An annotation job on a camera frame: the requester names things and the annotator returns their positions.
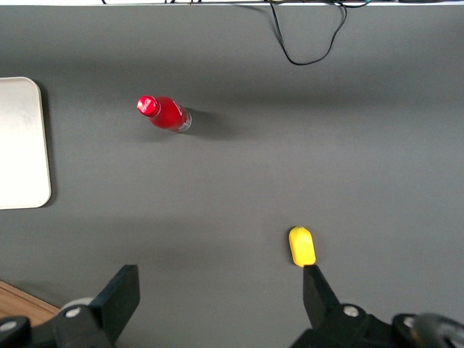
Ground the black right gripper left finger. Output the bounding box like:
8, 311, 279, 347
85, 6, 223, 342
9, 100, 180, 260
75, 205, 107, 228
52, 264, 141, 348

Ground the yellow lemon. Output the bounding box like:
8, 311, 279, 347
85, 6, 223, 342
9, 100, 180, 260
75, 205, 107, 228
288, 225, 317, 268

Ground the red cola bottle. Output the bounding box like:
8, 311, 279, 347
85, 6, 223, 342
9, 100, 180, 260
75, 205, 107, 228
136, 94, 192, 134

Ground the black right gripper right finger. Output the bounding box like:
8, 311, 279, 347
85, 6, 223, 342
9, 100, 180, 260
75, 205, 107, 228
289, 265, 396, 348

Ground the beige rectangular plastic tray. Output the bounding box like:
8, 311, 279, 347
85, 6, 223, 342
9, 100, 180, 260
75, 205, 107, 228
0, 76, 52, 210

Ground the wooden drawer cabinet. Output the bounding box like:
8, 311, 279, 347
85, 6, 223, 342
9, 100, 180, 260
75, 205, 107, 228
0, 280, 61, 320

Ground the black looped cable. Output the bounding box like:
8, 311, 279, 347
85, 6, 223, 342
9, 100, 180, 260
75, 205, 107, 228
270, 0, 348, 67

